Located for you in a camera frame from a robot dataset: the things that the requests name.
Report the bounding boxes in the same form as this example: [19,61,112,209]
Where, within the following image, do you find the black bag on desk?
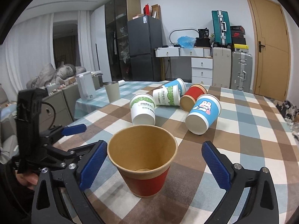
[194,28,210,48]

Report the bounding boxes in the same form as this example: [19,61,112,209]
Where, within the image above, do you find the white appliance box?
[75,71,96,101]

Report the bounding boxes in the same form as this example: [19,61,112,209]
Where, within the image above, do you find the grey low cabinet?
[39,88,74,131]

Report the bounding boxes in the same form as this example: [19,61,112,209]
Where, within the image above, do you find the blue plastic bag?
[177,36,196,49]

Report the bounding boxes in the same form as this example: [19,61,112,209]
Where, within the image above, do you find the white green paper cup near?
[130,93,156,125]

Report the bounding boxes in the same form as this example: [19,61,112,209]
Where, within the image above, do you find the black refrigerator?
[128,16,163,81]

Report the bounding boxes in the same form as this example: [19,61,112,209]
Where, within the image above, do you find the dark glass cabinet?
[104,0,141,81]

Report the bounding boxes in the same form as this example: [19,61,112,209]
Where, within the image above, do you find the person's left hand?
[15,171,38,190]

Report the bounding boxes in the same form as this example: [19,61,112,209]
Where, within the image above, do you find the black cable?
[39,101,57,134]

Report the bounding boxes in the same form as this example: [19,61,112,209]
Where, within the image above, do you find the blue cartoon paper cup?
[185,94,221,135]

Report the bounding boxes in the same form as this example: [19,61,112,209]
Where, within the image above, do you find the wooden door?
[247,0,290,101]

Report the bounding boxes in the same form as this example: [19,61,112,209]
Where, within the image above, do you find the beige suitcase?
[212,47,232,88]

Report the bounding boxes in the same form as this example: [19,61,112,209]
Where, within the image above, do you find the white green paper cup far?
[152,85,180,106]

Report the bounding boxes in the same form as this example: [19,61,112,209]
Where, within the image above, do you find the silver aluminium suitcase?
[230,51,253,93]

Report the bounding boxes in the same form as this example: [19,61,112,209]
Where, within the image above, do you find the blue white paper cup far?
[162,78,187,96]

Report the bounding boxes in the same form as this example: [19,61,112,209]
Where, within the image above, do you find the teal suitcase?
[211,10,232,49]

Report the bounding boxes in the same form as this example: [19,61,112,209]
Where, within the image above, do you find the beige tumbler mug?
[104,81,120,103]

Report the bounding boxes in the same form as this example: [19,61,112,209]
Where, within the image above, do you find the stacked shoe boxes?
[230,25,249,53]

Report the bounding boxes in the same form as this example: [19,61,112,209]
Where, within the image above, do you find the white drawer desk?
[155,46,213,85]

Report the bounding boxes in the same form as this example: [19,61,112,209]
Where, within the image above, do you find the checkered tablecloth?
[52,81,299,224]

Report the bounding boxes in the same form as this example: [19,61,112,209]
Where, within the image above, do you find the grey clothes pile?
[26,63,87,89]

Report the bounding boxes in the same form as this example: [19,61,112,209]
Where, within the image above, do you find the white green paper cup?
[130,93,156,125]
[152,85,180,106]

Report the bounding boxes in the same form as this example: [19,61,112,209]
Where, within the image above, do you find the red kraft paper cup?
[107,125,178,198]
[180,83,207,112]

